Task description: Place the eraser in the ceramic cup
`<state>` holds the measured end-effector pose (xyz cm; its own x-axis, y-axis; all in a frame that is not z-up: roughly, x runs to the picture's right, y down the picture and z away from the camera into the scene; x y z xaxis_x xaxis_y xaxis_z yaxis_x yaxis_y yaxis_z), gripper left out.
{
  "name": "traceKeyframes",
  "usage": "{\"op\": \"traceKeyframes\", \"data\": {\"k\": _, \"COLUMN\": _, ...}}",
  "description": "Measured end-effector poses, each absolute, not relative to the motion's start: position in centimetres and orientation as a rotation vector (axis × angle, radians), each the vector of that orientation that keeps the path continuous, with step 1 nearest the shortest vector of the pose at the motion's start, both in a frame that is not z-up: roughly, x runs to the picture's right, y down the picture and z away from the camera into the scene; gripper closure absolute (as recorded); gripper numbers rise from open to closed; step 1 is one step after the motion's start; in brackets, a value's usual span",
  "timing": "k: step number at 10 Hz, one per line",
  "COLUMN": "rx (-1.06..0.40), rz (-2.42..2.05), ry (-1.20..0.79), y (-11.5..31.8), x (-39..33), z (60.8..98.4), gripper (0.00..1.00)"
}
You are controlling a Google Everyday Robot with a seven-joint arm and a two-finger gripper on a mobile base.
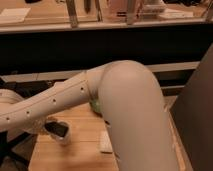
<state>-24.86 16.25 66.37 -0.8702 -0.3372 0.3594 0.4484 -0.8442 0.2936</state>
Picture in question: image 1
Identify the white paper on shelf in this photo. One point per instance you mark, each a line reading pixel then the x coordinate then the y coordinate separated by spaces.
pixel 13 15

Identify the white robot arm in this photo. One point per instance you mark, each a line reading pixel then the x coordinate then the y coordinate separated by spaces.
pixel 131 104

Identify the metal frame post left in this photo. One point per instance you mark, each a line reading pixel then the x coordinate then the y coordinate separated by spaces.
pixel 72 13

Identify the ceramic cup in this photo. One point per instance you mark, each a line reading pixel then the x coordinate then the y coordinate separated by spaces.
pixel 59 131

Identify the dark panel at right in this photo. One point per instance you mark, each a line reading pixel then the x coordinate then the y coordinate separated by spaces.
pixel 192 113

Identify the green object behind arm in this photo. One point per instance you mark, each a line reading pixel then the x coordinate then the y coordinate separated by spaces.
pixel 95 107

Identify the metal frame post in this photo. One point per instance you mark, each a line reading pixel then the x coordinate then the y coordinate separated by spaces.
pixel 130 12
pixel 72 13

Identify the metal frame post right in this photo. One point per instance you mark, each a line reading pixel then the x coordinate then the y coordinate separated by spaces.
pixel 130 12

